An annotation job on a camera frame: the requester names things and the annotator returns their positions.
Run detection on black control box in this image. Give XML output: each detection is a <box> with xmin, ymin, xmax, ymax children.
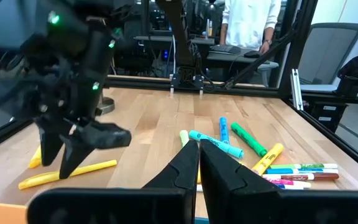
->
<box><xmin>308</xmin><ymin>101</ymin><xmax>349</xmax><ymax>133</ymax></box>

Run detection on grey office chair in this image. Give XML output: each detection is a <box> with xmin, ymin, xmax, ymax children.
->
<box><xmin>296</xmin><ymin>22</ymin><xmax>358</xmax><ymax>93</ymax></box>

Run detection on dark blue Expo marker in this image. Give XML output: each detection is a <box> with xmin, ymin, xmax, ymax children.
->
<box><xmin>275</xmin><ymin>184</ymin><xmax>306</xmax><ymax>190</ymax></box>

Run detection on black aluminium table frame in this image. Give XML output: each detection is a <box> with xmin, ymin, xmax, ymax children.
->
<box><xmin>0</xmin><ymin>0</ymin><xmax>358</xmax><ymax>178</ymax></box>

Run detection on teal highlighter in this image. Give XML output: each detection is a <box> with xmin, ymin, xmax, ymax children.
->
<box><xmin>188</xmin><ymin>129</ymin><xmax>245</xmax><ymax>159</ymax></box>

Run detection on green Expo marker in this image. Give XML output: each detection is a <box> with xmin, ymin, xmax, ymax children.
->
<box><xmin>268</xmin><ymin>163</ymin><xmax>339</xmax><ymax>170</ymax></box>

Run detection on silver corner bracket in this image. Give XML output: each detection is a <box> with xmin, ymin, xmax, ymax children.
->
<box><xmin>290</xmin><ymin>68</ymin><xmax>305</xmax><ymax>111</ymax></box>

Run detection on pink Expo marker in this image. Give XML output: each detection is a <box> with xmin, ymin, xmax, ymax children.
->
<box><xmin>264</xmin><ymin>178</ymin><xmax>312</xmax><ymax>189</ymax></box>

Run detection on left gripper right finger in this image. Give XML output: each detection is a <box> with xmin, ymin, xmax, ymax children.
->
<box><xmin>199</xmin><ymin>139</ymin><xmax>281</xmax><ymax>224</ymax></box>

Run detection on brown Expo marker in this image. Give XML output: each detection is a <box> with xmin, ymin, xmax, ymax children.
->
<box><xmin>261</xmin><ymin>172</ymin><xmax>340</xmax><ymax>182</ymax></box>

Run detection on black computer mouse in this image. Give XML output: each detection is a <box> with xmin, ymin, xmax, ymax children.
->
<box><xmin>243</xmin><ymin>50</ymin><xmax>261</xmax><ymax>59</ymax></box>

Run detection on person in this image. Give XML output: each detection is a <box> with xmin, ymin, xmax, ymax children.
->
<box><xmin>219</xmin><ymin>0</ymin><xmax>282</xmax><ymax>55</ymax></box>

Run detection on white bulb brass lamp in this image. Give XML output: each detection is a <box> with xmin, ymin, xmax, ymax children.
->
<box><xmin>97</xmin><ymin>96</ymin><xmax>116</xmax><ymax>115</ymax></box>

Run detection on pale yellow-green highlighter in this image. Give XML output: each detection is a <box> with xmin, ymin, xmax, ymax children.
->
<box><xmin>179</xmin><ymin>129</ymin><xmax>190</xmax><ymax>147</ymax></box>

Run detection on grey desk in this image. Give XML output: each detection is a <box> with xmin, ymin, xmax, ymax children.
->
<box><xmin>206</xmin><ymin>46</ymin><xmax>280</xmax><ymax>88</ymax></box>

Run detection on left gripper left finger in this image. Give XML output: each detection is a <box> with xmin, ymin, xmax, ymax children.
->
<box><xmin>141</xmin><ymin>139</ymin><xmax>200</xmax><ymax>224</ymax></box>

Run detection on green highlighter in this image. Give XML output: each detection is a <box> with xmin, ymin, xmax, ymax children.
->
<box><xmin>231</xmin><ymin>122</ymin><xmax>268</xmax><ymax>157</ymax></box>

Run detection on blue highlighter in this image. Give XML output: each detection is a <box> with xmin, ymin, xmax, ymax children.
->
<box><xmin>219</xmin><ymin>116</ymin><xmax>231</xmax><ymax>146</ymax></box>

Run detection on light blue Expo marker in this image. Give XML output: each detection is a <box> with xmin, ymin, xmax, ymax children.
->
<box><xmin>265</xmin><ymin>168</ymin><xmax>339</xmax><ymax>175</ymax></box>

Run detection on black keyboard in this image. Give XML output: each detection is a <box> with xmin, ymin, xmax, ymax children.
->
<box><xmin>209</xmin><ymin>44</ymin><xmax>242</xmax><ymax>55</ymax></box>

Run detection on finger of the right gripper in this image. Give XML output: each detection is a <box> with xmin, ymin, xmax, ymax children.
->
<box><xmin>59</xmin><ymin>132</ymin><xmax>96</xmax><ymax>180</ymax></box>
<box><xmin>39</xmin><ymin>123</ymin><xmax>63</xmax><ymax>167</ymax></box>

